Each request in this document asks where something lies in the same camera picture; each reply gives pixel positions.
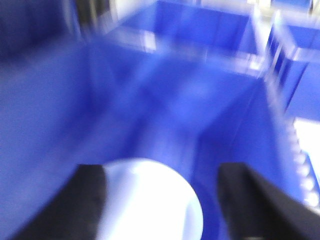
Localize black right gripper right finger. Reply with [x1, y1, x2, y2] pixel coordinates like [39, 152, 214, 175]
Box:
[217, 162, 320, 240]

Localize light blue round tray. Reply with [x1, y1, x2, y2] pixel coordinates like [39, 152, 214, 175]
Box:
[96, 158, 204, 240]

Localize large blue storage bin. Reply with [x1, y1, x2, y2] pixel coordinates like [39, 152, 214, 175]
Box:
[0, 41, 303, 240]

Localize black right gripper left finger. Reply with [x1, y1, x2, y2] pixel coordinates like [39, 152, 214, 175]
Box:
[12, 164, 107, 240]

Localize blue bin behind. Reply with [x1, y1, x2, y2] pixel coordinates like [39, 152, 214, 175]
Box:
[109, 0, 265, 70]

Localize blue bin at right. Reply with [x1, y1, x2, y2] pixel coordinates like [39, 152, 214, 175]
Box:
[267, 11, 320, 121]

